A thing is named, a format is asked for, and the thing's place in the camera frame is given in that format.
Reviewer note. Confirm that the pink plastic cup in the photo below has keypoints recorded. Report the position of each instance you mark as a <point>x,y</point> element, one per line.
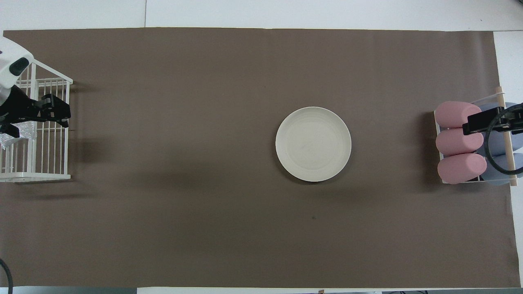
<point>453,114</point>
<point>461,168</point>
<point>457,142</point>

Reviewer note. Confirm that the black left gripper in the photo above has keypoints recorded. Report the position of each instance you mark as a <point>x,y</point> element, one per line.
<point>12,108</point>

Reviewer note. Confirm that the rack of pink blue cylinders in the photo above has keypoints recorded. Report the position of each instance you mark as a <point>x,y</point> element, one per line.
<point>500,97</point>

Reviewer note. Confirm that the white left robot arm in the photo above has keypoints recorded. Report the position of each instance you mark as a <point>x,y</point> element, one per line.
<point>8,61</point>

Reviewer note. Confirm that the cream round plate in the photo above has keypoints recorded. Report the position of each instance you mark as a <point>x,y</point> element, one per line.
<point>312,145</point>

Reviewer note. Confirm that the silver foil bag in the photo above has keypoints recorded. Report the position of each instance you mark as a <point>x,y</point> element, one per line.
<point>26,130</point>

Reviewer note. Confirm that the brown paper table mat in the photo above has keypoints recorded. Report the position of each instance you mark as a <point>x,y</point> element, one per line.
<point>204,122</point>

